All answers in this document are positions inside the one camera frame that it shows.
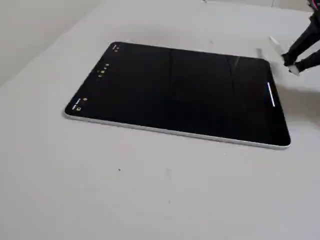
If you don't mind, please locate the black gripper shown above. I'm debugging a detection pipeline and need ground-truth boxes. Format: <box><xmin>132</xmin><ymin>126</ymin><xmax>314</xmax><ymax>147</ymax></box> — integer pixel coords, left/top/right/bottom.
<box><xmin>281</xmin><ymin>0</ymin><xmax>320</xmax><ymax>74</ymax></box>

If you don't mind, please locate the white stylus pencil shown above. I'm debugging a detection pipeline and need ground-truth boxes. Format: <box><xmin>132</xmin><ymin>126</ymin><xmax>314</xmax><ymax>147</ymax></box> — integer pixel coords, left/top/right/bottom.
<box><xmin>269</xmin><ymin>36</ymin><xmax>301</xmax><ymax>75</ymax></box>

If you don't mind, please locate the silver tablet with black screen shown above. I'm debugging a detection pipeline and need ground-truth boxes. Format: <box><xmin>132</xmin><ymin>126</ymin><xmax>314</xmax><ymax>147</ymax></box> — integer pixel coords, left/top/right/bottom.
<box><xmin>63</xmin><ymin>41</ymin><xmax>292</xmax><ymax>151</ymax></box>

